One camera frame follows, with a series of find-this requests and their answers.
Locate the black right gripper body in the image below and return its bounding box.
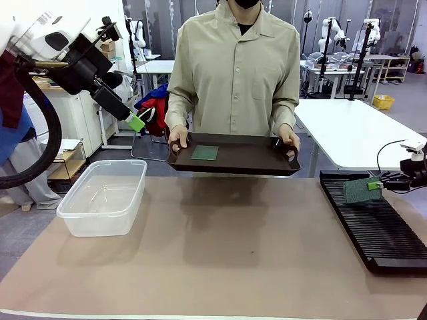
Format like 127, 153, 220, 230
399, 157, 427, 188

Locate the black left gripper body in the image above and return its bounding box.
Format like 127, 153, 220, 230
49, 32, 113, 96

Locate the green PCB with printed traces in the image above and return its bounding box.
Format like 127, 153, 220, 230
342, 177, 384, 205

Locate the plain green PCB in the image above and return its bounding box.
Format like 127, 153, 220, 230
190, 145, 220, 161

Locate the dark brown serving tray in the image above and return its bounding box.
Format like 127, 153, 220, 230
165, 132, 302, 177

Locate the person's right forearm beige sleeve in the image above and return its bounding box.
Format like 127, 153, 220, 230
164, 87, 198, 131

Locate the person's left forearm beige sleeve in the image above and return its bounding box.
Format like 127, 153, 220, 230
271, 95, 301, 130

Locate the cardboard boxes stack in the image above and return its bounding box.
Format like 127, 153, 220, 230
99, 39, 117, 60

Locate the person's right hand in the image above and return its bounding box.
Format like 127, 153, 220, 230
167, 125, 190, 150

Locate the person's left hand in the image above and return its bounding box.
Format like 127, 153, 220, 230
278, 123, 302, 158

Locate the black cap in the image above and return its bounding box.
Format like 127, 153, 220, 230
101, 71, 123, 90

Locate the white cabinet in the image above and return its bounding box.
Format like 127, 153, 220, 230
42, 88, 105, 158

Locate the pile of red blue clothes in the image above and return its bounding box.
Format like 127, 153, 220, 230
133, 83, 170, 138

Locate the black slotted PCB rack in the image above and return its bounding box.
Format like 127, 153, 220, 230
319, 169, 427, 276

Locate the small white background table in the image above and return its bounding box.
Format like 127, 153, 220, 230
135, 59, 176, 98

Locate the large white table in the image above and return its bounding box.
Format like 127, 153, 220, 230
294, 98, 427, 171

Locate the yellow plastic basket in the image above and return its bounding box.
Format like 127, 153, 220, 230
372, 94, 396, 111

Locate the low wooden shelf unit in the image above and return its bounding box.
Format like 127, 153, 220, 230
45, 139, 88, 187

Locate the background person in maroon top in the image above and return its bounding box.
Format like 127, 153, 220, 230
0, 51, 63, 211

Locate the wooden background shelf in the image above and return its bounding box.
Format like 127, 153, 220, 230
366, 54, 412, 83

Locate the black tripod stand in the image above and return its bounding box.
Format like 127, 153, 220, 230
348, 20, 375, 101

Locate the clear plastic storage container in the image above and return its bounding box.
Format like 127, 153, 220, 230
56, 159, 148, 238

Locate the person in beige shirt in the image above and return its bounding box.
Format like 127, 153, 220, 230
164, 0, 302, 138

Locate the black face mask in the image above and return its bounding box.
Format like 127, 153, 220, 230
232, 0, 262, 10

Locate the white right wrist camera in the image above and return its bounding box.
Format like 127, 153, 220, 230
399, 140, 426, 158

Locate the thin black camera cable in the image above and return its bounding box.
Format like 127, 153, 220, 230
376, 139, 406, 175

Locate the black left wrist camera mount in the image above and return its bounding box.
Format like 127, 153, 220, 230
95, 15, 123, 43

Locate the metal chair frame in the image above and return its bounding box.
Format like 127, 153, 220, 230
129, 131, 170, 163

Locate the black corrugated cable conduit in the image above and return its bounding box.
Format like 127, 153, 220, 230
0, 55, 63, 190

